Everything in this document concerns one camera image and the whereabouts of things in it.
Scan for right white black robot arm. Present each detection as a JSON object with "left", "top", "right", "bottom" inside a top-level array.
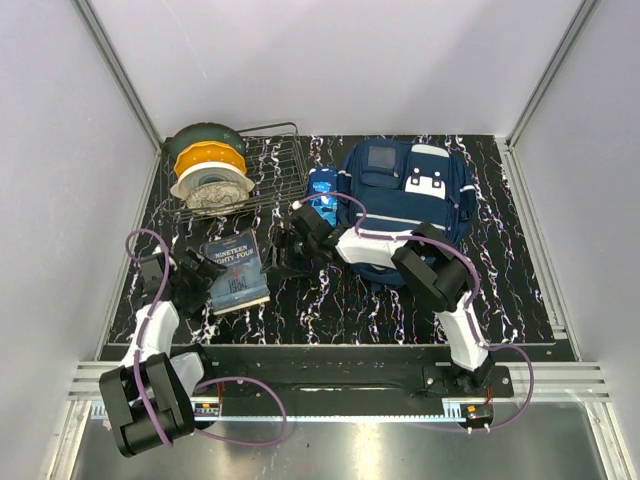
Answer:
[{"left": 263, "top": 201, "right": 494, "bottom": 397}]

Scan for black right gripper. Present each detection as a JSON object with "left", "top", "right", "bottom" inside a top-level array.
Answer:
[{"left": 260, "top": 227, "right": 317, "bottom": 280}]

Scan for right aluminium corner post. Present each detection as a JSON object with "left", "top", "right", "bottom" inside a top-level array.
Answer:
[{"left": 507, "top": 0, "right": 601, "bottom": 149}]

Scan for left aluminium corner post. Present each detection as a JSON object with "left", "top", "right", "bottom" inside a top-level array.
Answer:
[{"left": 72, "top": 0, "right": 163, "bottom": 150}]

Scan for grey speckled plate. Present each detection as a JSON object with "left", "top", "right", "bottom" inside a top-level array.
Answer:
[{"left": 186, "top": 181, "right": 249, "bottom": 216}]

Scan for aluminium frame rail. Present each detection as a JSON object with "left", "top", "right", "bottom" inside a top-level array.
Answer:
[{"left": 68, "top": 362, "right": 614, "bottom": 404}]

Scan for aluminium corner post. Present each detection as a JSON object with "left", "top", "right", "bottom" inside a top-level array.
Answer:
[
  {"left": 507, "top": 0, "right": 601, "bottom": 149},
  {"left": 72, "top": 0, "right": 163, "bottom": 150}
]

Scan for grey slotted cable duct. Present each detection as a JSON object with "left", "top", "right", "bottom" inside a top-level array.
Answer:
[{"left": 90, "top": 399, "right": 471, "bottom": 422}]

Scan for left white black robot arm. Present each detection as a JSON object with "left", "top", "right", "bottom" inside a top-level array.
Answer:
[{"left": 99, "top": 247, "right": 226, "bottom": 457}]

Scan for orange plate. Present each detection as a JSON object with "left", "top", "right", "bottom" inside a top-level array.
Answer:
[{"left": 174, "top": 141, "right": 247, "bottom": 177}]

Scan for dark blue 1984 book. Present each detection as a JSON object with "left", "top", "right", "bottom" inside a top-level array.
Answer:
[{"left": 201, "top": 229, "right": 270, "bottom": 315}]

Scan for black wire dish rack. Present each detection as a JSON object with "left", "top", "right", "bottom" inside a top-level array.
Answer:
[{"left": 161, "top": 122, "right": 307, "bottom": 221}]

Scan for dark green plate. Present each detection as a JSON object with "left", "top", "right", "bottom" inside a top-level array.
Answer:
[{"left": 170, "top": 122, "right": 246, "bottom": 158}]

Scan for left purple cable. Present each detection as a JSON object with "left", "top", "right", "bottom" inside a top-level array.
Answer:
[{"left": 124, "top": 228, "right": 289, "bottom": 449}]

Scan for white plate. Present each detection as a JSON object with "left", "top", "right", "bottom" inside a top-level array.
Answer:
[{"left": 170, "top": 161, "right": 255, "bottom": 200}]

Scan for navy blue student backpack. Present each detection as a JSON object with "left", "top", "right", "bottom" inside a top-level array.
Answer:
[{"left": 335, "top": 139, "right": 477, "bottom": 289}]

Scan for blue pencil case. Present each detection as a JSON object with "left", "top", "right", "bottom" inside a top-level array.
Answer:
[{"left": 307, "top": 166, "right": 338, "bottom": 227}]

